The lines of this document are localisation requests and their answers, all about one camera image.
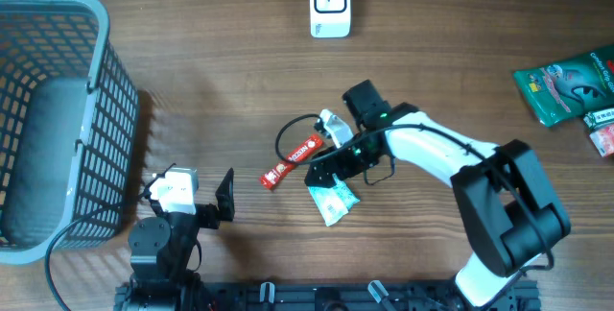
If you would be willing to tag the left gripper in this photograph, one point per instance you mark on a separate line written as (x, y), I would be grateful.
(211, 217)

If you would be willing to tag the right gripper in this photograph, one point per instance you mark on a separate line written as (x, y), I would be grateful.
(338, 163)

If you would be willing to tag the light green wipes packet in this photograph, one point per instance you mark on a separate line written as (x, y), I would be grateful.
(335, 202)

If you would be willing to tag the red Nescafe stick sachet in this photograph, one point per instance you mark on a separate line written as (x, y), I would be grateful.
(307, 148)

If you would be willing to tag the green 3M gloves packet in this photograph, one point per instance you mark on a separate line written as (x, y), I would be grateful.
(566, 89)

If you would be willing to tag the pink Kleenex tissue pack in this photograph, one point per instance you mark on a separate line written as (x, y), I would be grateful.
(603, 140)

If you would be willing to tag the white green box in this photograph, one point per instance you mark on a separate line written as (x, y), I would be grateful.
(595, 120)

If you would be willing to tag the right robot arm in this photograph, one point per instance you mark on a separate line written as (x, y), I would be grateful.
(510, 211)

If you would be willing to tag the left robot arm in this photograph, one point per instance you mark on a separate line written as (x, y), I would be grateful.
(161, 245)

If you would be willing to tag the white barcode scanner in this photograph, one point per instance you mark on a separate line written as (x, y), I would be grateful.
(330, 18)

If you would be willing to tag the grey plastic shopping basket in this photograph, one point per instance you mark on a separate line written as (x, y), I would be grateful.
(69, 113)

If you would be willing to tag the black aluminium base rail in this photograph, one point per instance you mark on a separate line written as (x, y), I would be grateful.
(410, 296)

